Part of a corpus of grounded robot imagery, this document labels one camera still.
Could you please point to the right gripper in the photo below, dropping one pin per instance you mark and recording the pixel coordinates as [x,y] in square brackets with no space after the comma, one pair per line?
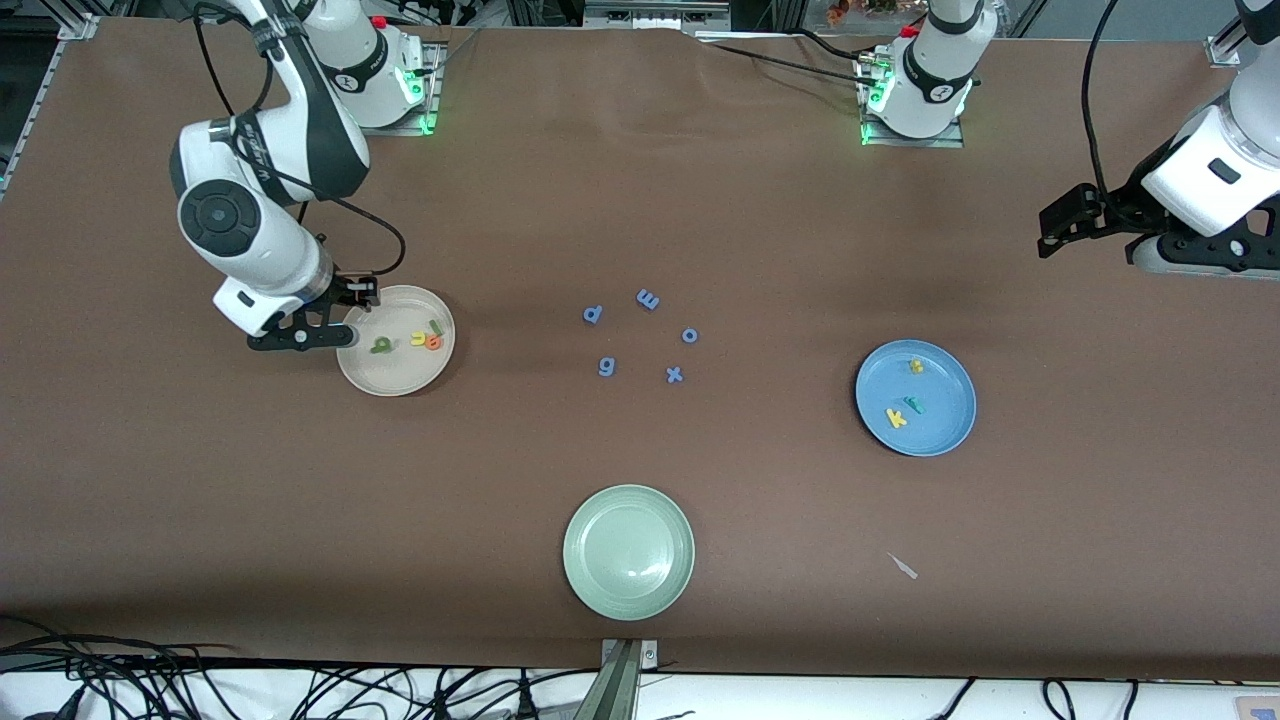
[347,291]

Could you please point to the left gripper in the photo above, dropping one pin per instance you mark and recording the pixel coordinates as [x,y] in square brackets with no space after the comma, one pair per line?
[1118,208]

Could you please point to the green foam letter p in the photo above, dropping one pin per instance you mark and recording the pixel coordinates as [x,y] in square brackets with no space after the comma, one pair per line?
[380,347]

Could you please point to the yellow foam letter k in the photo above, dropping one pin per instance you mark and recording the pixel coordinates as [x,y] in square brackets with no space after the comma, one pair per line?
[896,418]

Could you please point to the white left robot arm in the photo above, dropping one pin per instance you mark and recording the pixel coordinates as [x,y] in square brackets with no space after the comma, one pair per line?
[930,80]

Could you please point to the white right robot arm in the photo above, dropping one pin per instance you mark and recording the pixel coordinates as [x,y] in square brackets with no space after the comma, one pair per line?
[270,150]

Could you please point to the beige brown plate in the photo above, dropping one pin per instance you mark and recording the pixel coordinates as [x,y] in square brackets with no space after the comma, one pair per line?
[395,375]

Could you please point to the blue foam letter d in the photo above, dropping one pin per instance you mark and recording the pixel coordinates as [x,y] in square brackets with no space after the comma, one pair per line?
[593,315]

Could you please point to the blue foam letter g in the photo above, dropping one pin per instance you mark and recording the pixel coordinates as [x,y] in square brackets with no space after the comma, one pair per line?
[607,367]

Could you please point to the blue plate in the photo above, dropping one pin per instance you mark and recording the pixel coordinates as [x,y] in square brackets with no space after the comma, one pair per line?
[940,440]

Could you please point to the blue foam letter m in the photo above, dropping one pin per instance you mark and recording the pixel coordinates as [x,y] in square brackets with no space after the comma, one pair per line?
[648,299]

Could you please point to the orange artificial flowers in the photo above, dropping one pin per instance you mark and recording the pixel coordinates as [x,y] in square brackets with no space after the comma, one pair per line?
[862,8]

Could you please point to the pale green plate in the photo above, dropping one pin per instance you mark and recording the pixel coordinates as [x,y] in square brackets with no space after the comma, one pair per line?
[628,552]

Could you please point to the white paper scrap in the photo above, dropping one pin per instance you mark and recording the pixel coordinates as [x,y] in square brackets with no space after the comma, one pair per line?
[903,566]

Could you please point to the tan cardboard box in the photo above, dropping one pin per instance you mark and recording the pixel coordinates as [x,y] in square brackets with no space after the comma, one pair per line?
[1258,708]

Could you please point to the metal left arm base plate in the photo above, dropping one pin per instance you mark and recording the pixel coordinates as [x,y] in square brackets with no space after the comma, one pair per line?
[915,142]

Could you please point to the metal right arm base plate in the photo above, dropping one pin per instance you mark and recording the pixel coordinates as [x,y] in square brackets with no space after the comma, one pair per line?
[425,100]

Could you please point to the aluminium table edge rail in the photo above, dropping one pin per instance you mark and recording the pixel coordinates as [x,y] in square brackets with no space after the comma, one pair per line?
[40,110]

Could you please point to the aluminium frame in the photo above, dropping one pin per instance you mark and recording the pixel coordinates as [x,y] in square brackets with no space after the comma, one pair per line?
[655,14]

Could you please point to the metal camera pole bracket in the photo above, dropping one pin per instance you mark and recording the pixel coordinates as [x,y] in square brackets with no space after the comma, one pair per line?
[622,680]

